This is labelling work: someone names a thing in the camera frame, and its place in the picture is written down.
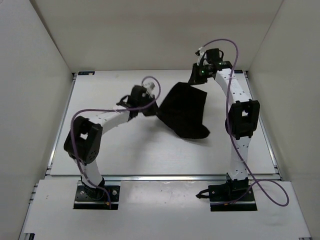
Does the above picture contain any black skirt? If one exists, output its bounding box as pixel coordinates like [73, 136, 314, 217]
[157, 82, 210, 140]

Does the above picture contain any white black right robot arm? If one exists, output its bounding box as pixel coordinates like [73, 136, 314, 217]
[188, 48, 260, 205]

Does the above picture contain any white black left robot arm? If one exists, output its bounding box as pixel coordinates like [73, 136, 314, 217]
[63, 82, 158, 204]

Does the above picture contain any right blue corner label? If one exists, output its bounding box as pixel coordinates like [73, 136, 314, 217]
[234, 70, 244, 74]

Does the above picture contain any blue corner label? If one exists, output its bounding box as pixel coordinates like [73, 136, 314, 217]
[234, 70, 244, 74]
[77, 71, 95, 76]

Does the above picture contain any left blue corner label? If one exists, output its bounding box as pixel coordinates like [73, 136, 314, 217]
[77, 71, 95, 76]

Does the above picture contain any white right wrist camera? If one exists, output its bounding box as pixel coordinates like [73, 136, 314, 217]
[195, 46, 205, 66]

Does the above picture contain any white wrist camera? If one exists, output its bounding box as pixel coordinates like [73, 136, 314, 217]
[144, 82, 155, 96]
[195, 46, 205, 66]

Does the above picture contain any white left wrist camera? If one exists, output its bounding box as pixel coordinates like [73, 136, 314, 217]
[144, 82, 155, 96]

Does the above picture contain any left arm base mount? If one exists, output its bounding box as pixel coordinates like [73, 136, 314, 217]
[73, 181, 121, 211]

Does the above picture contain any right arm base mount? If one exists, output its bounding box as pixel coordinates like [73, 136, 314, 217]
[195, 178, 258, 212]

